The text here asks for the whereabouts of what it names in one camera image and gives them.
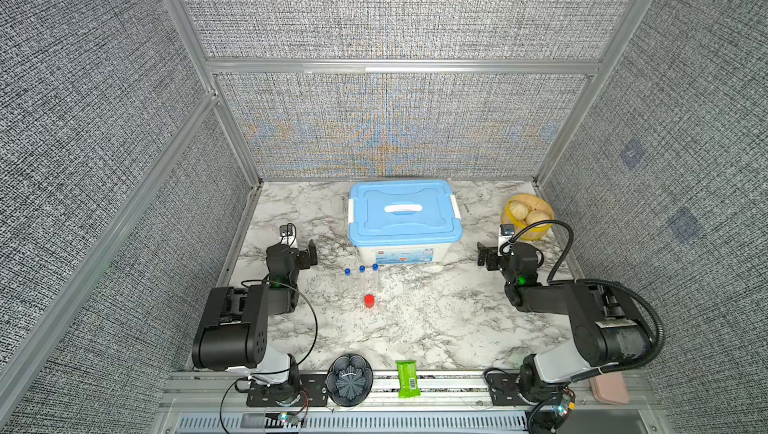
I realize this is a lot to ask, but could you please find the right steamed bun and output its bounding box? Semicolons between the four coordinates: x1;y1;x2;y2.
525;210;551;225

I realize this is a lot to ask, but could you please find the white plastic storage bin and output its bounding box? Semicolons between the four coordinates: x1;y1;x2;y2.
350;240;458;265

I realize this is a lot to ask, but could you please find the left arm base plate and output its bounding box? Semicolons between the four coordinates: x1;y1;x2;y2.
246;372;329;409

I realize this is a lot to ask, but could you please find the blue plastic bin lid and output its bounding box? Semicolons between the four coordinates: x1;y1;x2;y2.
348;179;463;247

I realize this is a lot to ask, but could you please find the left steamed bun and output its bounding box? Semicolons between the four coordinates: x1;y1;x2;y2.
507;200;530;221

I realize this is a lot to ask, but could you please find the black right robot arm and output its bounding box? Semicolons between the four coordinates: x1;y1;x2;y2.
477;243;665;404

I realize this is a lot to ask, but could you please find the black corrugated cable hose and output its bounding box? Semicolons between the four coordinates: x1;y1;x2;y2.
507;219;666;375

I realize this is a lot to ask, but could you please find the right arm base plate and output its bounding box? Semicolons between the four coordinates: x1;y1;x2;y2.
484;370;535;407

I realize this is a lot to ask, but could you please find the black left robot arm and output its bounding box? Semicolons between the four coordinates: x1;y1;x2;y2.
192;241;328;409

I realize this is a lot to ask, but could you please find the steamed bun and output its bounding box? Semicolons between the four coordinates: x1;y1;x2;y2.
507;200;530;221
525;210;551;225

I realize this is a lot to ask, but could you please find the pink pouch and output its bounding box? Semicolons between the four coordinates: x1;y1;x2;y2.
589;372;630;405

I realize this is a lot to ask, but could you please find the clear test tube rack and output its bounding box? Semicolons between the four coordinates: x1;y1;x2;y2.
343;263;382;296

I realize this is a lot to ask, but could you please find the bamboo steamer basket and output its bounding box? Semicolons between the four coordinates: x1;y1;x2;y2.
501;193;555;234

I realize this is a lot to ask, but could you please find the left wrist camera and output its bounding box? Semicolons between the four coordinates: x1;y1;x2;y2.
279;222;297;247

